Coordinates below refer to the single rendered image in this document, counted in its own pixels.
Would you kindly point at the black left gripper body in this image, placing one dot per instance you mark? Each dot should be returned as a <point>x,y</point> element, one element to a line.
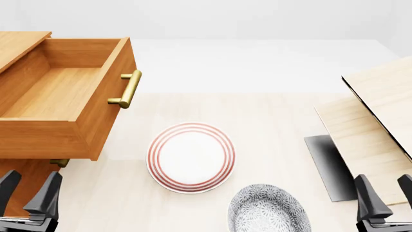
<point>29,226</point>

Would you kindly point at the wooden cabinet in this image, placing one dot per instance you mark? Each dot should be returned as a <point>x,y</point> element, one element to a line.
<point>19,43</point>

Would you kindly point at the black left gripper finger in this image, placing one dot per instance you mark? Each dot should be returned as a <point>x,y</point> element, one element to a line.
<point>9,183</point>
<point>48,193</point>

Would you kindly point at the white plate with red rings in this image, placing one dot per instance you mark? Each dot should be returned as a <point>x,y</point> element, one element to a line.
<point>190,157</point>

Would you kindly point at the grey patterned bowl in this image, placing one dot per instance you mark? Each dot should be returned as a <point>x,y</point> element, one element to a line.
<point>267,210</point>

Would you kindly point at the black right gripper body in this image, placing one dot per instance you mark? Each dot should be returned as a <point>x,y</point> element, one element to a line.
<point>386,226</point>

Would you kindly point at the open wooden drawer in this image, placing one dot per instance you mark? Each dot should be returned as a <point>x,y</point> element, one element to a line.
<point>48,96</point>

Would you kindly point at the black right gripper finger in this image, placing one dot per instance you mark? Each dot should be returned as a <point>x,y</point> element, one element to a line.
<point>407,187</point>
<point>370,200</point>

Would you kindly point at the pale wooden box with black edge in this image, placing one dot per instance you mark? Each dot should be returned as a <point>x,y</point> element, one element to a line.
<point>380,101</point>

